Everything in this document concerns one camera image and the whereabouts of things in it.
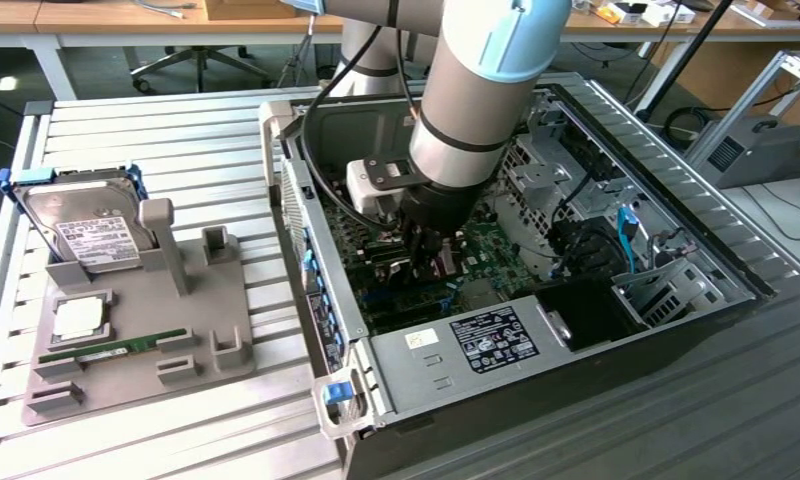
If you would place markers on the office chair base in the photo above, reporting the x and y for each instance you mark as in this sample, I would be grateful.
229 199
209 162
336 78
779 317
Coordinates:
201 65

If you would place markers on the black expansion slot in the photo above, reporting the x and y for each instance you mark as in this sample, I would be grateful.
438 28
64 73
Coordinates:
407 317

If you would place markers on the wooden desk with clutter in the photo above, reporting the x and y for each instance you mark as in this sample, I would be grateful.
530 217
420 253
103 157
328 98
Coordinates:
760 29

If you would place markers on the black open PC case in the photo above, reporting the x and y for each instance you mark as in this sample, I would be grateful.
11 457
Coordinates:
574 390

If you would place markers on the grey computer tower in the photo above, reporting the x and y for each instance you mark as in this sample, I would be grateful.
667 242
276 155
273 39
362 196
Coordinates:
760 150

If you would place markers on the black slanted pole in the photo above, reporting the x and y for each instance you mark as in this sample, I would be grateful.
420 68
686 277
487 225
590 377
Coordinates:
690 50

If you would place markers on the silver drive cage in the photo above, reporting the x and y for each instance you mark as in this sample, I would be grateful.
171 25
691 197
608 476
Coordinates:
540 175

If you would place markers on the green motherboard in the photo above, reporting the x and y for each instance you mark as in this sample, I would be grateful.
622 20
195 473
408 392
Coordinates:
500 255

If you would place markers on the aluminium profile frame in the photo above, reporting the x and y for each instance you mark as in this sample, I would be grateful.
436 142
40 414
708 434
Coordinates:
790 65

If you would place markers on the green RAM stick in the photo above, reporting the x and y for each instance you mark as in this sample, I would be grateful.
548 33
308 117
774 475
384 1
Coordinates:
140 343

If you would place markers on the blue expansion slot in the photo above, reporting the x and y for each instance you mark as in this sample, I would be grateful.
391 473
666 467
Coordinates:
376 295

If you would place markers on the blue case latch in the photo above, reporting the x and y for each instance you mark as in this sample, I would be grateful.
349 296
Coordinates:
336 392

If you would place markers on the blue disk caddy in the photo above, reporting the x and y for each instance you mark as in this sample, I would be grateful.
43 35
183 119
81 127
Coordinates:
33 176

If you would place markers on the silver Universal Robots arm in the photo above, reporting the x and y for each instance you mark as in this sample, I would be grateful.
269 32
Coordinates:
467 100

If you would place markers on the wooden desk with white legs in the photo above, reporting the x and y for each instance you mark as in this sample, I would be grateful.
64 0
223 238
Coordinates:
107 25

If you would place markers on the grey parts rack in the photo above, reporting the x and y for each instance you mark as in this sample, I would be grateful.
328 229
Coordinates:
140 395

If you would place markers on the green graphics card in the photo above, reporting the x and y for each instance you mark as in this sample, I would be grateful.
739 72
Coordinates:
400 272

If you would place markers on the silver hard disk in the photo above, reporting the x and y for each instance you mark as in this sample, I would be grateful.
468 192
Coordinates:
87 225

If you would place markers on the cardboard box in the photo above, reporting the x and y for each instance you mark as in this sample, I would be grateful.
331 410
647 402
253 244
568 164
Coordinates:
253 9

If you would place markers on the black installed RAM stick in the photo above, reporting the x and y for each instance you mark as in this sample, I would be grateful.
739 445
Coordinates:
383 252

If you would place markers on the silver perforated disk bay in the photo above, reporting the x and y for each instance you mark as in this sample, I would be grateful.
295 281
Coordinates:
667 295

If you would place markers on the grey power supply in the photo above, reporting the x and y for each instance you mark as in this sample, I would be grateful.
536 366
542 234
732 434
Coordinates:
414 370

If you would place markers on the silver CPU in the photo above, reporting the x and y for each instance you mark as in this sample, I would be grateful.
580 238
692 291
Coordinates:
80 317

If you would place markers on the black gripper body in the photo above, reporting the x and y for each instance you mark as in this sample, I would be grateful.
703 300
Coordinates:
440 210

